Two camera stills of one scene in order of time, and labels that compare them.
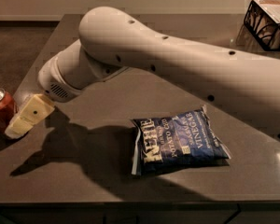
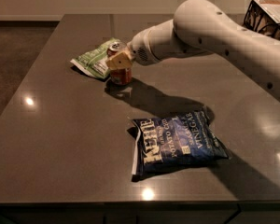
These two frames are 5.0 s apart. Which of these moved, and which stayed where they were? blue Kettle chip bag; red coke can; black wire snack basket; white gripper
Moved: red coke can; white gripper
Stayed: black wire snack basket; blue Kettle chip bag
